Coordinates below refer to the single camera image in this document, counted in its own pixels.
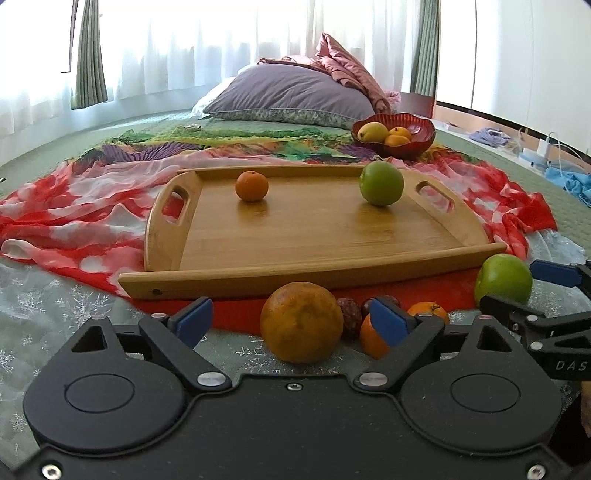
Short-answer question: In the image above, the large orange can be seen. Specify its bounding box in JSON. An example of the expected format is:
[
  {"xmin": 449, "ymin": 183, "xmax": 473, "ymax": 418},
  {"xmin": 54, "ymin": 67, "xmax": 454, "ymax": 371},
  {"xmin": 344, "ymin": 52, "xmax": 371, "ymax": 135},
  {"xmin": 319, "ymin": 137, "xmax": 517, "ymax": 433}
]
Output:
[{"xmin": 259, "ymin": 282, "xmax": 345, "ymax": 365}]

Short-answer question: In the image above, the green curtain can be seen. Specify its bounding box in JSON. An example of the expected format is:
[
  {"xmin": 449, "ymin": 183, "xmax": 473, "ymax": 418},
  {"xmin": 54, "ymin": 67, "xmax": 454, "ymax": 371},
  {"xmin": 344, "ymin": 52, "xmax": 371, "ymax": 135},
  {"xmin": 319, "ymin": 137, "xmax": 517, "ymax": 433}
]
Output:
[
  {"xmin": 69, "ymin": 0, "xmax": 109, "ymax": 110},
  {"xmin": 410, "ymin": 0, "xmax": 441, "ymax": 97}
]

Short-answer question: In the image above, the blue cloth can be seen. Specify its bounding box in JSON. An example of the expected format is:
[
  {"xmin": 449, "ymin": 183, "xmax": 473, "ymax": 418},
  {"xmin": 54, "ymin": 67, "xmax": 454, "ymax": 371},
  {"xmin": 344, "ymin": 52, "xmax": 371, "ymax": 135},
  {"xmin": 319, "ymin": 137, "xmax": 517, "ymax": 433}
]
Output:
[{"xmin": 545, "ymin": 164, "xmax": 591, "ymax": 206}]

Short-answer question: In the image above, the purple pillow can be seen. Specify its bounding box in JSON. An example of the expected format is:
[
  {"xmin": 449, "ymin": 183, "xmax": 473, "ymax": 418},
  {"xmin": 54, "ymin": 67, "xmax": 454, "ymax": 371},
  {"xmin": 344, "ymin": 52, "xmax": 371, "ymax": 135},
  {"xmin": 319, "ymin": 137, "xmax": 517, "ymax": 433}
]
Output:
[{"xmin": 202, "ymin": 63, "xmax": 376, "ymax": 131}]

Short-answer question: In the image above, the purple cloth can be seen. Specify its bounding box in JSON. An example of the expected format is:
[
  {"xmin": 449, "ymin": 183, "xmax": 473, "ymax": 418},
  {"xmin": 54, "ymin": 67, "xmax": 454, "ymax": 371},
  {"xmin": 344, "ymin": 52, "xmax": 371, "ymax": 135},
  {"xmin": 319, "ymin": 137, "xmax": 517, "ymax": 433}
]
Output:
[{"xmin": 468, "ymin": 127, "xmax": 512, "ymax": 149}]

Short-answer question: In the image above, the red glass bowl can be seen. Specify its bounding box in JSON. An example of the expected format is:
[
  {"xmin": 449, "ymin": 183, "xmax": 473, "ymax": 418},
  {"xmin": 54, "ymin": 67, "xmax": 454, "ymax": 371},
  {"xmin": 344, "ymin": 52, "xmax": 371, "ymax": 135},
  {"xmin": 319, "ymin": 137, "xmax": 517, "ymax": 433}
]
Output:
[{"xmin": 351, "ymin": 113, "xmax": 437, "ymax": 160}]

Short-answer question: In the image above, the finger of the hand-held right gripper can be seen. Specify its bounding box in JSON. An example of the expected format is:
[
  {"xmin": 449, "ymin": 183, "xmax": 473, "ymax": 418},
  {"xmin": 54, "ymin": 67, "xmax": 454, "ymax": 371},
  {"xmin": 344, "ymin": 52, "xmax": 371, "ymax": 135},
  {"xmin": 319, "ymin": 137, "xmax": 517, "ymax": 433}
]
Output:
[
  {"xmin": 479, "ymin": 294, "xmax": 591, "ymax": 344},
  {"xmin": 529, "ymin": 259, "xmax": 591, "ymax": 296}
]

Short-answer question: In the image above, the red jujube date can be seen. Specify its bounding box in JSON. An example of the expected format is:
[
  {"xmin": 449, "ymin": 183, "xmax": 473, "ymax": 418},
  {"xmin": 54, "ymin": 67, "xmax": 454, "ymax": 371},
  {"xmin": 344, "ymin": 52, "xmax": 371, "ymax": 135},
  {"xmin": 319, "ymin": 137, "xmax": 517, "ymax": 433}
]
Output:
[
  {"xmin": 336, "ymin": 298, "xmax": 362, "ymax": 340},
  {"xmin": 360, "ymin": 295, "xmax": 402, "ymax": 319}
]

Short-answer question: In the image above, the colourful floral cloth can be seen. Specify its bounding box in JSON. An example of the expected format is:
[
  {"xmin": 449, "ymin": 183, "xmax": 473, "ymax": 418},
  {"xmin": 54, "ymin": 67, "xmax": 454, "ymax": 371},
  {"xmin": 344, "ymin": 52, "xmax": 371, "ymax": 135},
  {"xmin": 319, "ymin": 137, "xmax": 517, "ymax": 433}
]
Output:
[{"xmin": 0, "ymin": 108, "xmax": 591, "ymax": 259}]

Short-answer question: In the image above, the green apple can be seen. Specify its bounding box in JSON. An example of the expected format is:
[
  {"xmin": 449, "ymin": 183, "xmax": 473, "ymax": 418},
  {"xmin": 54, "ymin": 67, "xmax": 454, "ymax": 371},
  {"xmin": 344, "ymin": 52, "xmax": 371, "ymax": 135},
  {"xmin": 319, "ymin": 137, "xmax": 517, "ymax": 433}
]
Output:
[
  {"xmin": 359, "ymin": 161, "xmax": 405, "ymax": 206},
  {"xmin": 475, "ymin": 253, "xmax": 533, "ymax": 305}
]

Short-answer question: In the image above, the sheer snowflake cloth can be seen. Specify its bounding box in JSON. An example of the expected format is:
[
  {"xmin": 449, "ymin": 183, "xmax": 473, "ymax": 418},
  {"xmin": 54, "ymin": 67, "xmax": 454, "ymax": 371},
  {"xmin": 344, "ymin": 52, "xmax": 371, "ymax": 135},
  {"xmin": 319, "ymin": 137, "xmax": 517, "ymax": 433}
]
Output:
[{"xmin": 0, "ymin": 226, "xmax": 591, "ymax": 462}]

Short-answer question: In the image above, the pink quilt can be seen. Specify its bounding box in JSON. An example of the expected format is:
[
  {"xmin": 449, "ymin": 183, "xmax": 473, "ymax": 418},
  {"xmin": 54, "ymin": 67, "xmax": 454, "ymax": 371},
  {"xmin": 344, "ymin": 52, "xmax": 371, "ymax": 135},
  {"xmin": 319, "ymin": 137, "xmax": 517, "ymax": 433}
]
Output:
[{"xmin": 257, "ymin": 32, "xmax": 402, "ymax": 114}]

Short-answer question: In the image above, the white charger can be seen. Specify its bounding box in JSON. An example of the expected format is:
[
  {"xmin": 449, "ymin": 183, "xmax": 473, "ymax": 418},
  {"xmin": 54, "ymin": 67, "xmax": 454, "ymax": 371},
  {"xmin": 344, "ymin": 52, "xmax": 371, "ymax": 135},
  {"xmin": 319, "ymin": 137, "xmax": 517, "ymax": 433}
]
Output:
[{"xmin": 536, "ymin": 134, "xmax": 561, "ymax": 158}]

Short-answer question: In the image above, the wooden serving tray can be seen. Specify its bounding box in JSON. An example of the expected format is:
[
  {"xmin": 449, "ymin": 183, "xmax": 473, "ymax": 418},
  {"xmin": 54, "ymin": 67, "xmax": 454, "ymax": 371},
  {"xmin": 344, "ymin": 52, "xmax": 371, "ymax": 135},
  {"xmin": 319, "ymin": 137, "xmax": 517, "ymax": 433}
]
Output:
[{"xmin": 117, "ymin": 165, "xmax": 508, "ymax": 301}]

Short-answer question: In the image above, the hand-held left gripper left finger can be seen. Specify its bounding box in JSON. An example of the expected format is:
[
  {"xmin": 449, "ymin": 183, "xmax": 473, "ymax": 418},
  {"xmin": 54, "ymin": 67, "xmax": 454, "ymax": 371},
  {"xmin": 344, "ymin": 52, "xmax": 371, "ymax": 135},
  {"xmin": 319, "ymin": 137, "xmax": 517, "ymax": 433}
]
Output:
[{"xmin": 69, "ymin": 296, "xmax": 233, "ymax": 394}]

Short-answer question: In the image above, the white pillow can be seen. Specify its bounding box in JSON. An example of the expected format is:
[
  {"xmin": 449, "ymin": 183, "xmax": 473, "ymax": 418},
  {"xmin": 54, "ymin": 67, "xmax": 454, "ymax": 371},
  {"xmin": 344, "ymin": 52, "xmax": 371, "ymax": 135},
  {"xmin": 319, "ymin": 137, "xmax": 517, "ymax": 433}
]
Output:
[{"xmin": 191, "ymin": 76, "xmax": 241, "ymax": 116}]

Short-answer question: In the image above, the white sheer curtain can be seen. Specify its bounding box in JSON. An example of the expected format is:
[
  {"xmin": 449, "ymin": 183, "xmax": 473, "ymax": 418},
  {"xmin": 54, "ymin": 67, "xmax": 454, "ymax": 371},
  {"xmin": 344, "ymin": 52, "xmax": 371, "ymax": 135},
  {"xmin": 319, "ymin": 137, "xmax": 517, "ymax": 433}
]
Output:
[{"xmin": 0, "ymin": 0, "xmax": 416, "ymax": 130}]

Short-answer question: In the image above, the yellow pear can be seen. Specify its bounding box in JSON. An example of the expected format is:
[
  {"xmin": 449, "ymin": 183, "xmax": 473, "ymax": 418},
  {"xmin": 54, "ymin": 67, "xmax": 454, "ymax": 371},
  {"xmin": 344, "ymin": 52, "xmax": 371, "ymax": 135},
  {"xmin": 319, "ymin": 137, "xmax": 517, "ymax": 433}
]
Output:
[{"xmin": 359, "ymin": 122, "xmax": 390, "ymax": 144}]

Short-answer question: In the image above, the white wardrobe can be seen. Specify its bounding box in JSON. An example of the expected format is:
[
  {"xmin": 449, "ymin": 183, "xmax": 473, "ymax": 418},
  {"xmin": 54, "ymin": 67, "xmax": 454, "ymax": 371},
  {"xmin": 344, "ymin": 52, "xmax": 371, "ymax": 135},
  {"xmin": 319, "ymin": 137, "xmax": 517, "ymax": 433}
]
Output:
[{"xmin": 436, "ymin": 0, "xmax": 591, "ymax": 153}]

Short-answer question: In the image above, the colourful printed scarf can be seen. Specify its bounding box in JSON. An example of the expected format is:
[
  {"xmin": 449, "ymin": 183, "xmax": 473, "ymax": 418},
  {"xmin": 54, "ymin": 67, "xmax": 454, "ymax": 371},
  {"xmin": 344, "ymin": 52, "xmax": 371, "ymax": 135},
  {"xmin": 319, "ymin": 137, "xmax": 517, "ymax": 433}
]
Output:
[{"xmin": 0, "ymin": 124, "xmax": 559, "ymax": 335}]

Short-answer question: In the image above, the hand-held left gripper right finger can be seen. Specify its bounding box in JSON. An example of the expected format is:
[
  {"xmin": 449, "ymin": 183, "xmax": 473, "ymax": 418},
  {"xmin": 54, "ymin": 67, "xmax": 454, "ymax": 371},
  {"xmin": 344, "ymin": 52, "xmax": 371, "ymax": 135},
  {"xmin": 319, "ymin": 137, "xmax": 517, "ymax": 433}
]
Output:
[{"xmin": 353, "ymin": 296, "xmax": 520, "ymax": 394}]

